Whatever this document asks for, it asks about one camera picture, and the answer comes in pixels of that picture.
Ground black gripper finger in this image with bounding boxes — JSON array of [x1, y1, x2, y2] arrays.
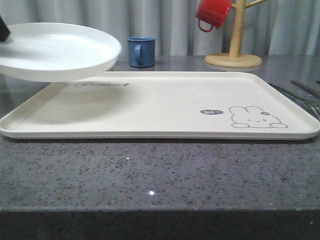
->
[[0, 16, 11, 42]]

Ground white round plate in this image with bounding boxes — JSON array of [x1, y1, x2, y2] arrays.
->
[[0, 22, 122, 83]]

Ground silver fork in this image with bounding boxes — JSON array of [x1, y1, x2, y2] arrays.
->
[[268, 83, 320, 120]]

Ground blue mug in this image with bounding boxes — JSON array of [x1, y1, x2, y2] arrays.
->
[[127, 36, 156, 68]]

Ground cream rabbit serving tray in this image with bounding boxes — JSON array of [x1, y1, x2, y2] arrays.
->
[[0, 71, 320, 140]]

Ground red mug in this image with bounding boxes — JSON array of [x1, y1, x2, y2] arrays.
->
[[196, 0, 232, 33]]

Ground wooden mug tree stand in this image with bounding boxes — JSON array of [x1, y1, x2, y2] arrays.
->
[[204, 0, 266, 68]]

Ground grey curtain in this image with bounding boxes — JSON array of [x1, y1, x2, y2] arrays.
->
[[0, 0, 320, 56]]

